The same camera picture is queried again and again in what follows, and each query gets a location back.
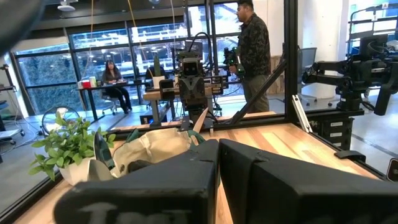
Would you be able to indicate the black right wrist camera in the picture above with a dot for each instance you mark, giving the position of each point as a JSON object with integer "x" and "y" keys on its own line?
{"x": 190, "y": 68}

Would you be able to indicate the cactus in white pot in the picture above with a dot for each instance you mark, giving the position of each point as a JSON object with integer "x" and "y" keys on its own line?
{"x": 158, "y": 82}

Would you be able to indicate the silver metal bracket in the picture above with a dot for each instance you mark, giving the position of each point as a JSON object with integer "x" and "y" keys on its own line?
{"x": 301, "y": 113}

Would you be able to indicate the white metal shelf rack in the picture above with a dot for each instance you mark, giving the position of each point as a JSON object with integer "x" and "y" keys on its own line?
{"x": 373, "y": 21}

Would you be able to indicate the green potted plant white pot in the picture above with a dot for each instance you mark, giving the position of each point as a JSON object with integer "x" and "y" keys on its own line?
{"x": 68, "y": 146}

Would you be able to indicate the person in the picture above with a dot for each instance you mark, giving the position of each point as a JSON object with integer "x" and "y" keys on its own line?
{"x": 253, "y": 46}
{"x": 112, "y": 76}

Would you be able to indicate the black office desk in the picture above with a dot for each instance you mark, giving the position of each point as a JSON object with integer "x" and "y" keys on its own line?
{"x": 93, "y": 87}

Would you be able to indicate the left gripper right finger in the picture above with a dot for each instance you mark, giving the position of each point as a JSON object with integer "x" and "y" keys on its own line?
{"x": 295, "y": 205}

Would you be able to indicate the black robot base cabinet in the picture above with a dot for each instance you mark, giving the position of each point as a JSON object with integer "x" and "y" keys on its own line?
{"x": 335, "y": 130}

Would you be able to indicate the wooden top desk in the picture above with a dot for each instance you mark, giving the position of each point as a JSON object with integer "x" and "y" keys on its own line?
{"x": 149, "y": 95}

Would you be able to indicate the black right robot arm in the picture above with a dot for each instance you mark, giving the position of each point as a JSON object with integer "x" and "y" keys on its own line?
{"x": 196, "y": 116}

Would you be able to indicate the small black exterior camera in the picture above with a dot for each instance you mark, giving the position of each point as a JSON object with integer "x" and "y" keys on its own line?
{"x": 393, "y": 171}

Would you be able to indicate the red container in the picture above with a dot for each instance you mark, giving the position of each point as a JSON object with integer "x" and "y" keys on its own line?
{"x": 86, "y": 84}

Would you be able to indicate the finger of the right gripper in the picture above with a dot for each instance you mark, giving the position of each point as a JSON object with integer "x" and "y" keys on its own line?
{"x": 199, "y": 93}
{"x": 186, "y": 93}

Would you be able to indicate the black neighbouring robot arm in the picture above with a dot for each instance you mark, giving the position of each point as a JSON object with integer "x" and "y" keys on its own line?
{"x": 329, "y": 67}

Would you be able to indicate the cream green-trimmed gardening bag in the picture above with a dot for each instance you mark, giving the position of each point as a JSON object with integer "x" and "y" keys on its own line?
{"x": 155, "y": 146}

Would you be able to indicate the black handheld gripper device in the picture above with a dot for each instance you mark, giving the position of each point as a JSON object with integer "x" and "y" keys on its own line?
{"x": 231, "y": 59}

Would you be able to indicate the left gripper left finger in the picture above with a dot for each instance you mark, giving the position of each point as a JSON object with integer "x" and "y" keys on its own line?
{"x": 140, "y": 193}

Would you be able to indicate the black metal table frame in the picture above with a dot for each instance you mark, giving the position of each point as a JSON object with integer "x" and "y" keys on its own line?
{"x": 290, "y": 62}

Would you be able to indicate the grey equipment cart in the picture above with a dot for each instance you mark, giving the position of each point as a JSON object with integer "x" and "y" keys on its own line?
{"x": 6, "y": 133}

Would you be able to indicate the round floor fan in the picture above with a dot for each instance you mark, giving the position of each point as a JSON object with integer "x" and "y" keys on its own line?
{"x": 46, "y": 118}

